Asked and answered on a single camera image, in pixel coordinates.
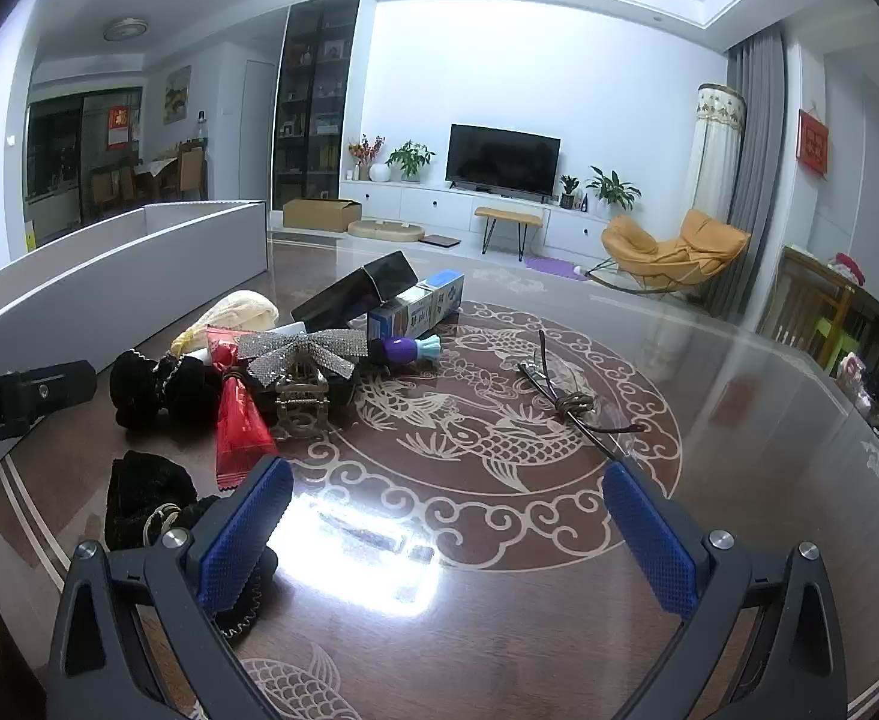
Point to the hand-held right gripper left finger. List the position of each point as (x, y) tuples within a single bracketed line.
[(248, 532)]

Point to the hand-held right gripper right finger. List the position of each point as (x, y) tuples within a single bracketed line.
[(649, 540)]

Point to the black velvet scrunchie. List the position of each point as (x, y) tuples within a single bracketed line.
[(143, 487), (139, 390)]

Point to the white board panel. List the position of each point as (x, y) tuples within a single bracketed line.
[(87, 292)]

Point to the black carton box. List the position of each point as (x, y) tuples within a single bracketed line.
[(349, 292)]

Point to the blue white ointment box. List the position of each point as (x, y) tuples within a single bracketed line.
[(417, 307)]

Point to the brown patterned glass desktop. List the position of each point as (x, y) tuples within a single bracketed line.
[(484, 555)]

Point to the red snack packet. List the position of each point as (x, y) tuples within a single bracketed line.
[(238, 427)]

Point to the thin framed glasses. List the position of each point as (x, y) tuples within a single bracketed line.
[(559, 390)]

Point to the silver rhinestone bow hair clip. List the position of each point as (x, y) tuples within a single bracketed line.
[(297, 356)]

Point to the cream knitted sock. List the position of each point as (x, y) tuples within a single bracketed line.
[(240, 311)]

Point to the purple teal toy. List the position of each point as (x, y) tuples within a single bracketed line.
[(402, 351)]

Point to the purple floor mat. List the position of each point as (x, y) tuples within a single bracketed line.
[(552, 268)]

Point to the orange lounge chair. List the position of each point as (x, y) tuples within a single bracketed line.
[(679, 251)]

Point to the red door poster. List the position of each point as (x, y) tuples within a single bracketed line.
[(118, 127)]

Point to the cardboard box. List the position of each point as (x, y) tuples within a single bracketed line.
[(319, 216)]

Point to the round beige cushion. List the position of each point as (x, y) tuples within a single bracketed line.
[(387, 230)]

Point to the framed landscape painting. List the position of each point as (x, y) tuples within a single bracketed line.
[(177, 95)]

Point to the wooden bench with black legs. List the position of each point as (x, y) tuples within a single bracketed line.
[(508, 216)]

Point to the large leafy potted plant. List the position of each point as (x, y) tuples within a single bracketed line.
[(613, 187)]

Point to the small potted plant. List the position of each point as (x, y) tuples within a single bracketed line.
[(568, 191)]

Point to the white door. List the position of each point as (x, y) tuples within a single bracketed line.
[(258, 131)]

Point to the white tv cabinet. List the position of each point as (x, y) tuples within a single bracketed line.
[(439, 206)]

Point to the round ceiling lamp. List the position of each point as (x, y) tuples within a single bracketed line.
[(126, 28)]

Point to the air conditioner with white cover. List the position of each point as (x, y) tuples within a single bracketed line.
[(713, 157)]

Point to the grey curtain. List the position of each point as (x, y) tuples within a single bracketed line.
[(754, 165)]

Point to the red flowers in vase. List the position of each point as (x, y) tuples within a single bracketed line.
[(364, 151)]

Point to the black television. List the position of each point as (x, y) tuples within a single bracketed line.
[(503, 161)]

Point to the green potted plant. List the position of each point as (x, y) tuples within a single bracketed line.
[(411, 159)]

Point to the dark glass display cabinet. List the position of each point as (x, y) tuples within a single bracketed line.
[(315, 105)]

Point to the red wall hanging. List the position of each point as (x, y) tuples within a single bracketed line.
[(813, 144)]

